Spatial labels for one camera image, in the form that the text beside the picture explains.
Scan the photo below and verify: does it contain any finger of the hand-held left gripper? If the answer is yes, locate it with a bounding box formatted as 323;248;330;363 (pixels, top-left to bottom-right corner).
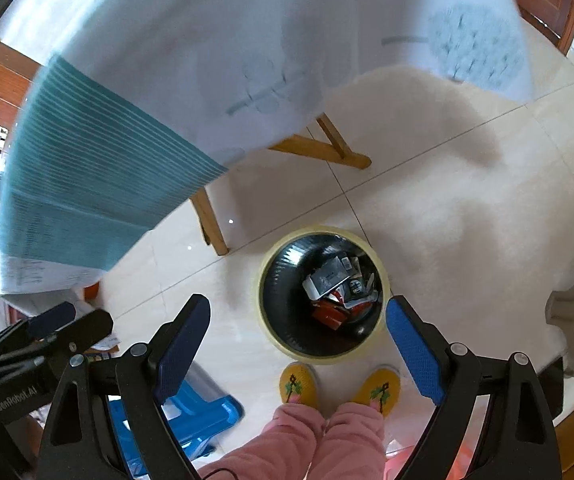
0;308;115;366
0;301;78;356

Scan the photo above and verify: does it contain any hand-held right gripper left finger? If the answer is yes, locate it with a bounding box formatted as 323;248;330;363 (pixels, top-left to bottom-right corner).
37;293;213;480

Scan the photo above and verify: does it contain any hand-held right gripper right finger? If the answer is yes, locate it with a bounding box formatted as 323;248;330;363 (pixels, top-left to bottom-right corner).
384;295;563;480

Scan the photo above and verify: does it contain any white red plastic packet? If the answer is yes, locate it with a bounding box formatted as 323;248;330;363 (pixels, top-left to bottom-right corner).
302;255;363;302

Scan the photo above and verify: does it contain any dark round trash bin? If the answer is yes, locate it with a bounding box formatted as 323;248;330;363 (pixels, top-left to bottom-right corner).
253;226;394;365

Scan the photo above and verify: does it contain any yellow slipper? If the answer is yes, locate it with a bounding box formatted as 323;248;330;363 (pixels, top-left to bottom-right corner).
352;366;402;418
279;361;320;406

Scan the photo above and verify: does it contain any blue plastic stool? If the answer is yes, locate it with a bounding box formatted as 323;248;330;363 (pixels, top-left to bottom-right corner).
107;362;245;461

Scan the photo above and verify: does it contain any person's right leg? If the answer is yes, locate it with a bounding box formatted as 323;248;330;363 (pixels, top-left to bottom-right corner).
312;402;385;480

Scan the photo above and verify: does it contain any person's leg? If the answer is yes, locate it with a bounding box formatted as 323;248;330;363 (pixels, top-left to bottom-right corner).
202;402;325;480
312;402;385;480

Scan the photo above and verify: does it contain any person's left leg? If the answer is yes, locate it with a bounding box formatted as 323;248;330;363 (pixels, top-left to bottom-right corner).
202;402;325;480

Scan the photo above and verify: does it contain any tree print tablecloth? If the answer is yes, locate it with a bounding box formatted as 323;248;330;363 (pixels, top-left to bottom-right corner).
0;0;535;311

